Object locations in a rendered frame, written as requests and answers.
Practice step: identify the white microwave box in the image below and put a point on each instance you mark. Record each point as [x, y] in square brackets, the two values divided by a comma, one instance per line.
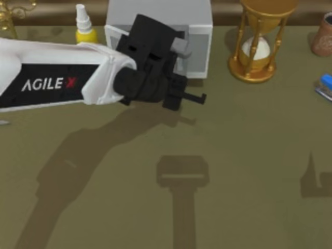
[199, 39]

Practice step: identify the gold hourglass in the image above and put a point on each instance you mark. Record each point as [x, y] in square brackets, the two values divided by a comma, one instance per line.
[256, 49]

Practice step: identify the yellow bottle with white cap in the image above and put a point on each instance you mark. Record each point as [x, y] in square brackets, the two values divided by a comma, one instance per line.
[86, 35]

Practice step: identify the blue stapler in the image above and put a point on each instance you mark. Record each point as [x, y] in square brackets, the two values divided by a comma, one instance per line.
[325, 84]

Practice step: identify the brown patterned cup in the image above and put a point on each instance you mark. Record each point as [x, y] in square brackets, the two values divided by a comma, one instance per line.
[324, 36]

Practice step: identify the gold ornament stand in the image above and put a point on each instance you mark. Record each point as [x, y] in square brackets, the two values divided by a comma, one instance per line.
[7, 15]

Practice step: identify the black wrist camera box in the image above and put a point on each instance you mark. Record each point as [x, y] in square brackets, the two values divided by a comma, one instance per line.
[147, 41]

